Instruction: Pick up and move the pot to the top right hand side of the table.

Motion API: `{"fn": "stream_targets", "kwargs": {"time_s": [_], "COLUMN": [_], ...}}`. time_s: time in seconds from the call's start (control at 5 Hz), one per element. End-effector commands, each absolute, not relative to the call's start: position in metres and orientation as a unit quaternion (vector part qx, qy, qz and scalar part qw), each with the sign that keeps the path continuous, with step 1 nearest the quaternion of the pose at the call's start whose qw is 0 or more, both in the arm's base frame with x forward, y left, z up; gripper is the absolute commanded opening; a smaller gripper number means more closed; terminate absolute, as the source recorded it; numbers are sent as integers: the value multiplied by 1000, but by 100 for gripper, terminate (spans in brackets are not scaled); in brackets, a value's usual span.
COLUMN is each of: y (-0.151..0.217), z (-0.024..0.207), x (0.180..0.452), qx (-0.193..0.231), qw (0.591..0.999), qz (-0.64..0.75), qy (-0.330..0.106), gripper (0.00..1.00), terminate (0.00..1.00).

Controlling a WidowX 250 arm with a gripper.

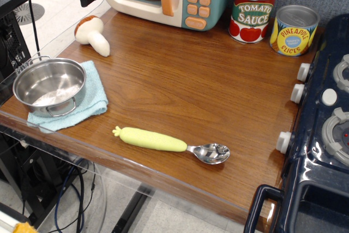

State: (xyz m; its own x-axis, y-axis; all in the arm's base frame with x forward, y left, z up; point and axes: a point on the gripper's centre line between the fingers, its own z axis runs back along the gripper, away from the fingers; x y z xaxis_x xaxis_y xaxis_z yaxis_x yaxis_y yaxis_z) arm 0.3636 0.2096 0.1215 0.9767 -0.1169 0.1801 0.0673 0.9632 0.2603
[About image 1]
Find tomato sauce can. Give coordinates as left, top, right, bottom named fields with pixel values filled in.
left=228, top=0, right=275, bottom=43

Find pineapple slices can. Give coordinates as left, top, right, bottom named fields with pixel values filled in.
left=269, top=5, right=320, bottom=57

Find blue cable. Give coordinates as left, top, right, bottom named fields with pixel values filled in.
left=54, top=162, right=85, bottom=233

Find clear acrylic table guard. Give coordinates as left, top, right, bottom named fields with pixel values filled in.
left=1, top=5, right=167, bottom=187

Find dark blue toy stove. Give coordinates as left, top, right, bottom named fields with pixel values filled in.
left=244, top=14, right=348, bottom=232

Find light blue folded cloth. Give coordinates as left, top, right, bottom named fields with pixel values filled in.
left=27, top=61, right=109, bottom=133

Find stainless steel pot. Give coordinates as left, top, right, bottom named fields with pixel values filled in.
left=13, top=57, right=87, bottom=117

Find plush mushroom toy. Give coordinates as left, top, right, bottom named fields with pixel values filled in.
left=74, top=15, right=110, bottom=57

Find spoon with yellow-green handle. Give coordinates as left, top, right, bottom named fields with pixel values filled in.
left=112, top=126, right=230, bottom=165

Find black cable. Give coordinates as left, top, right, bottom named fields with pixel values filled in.
left=28, top=0, right=44, bottom=67

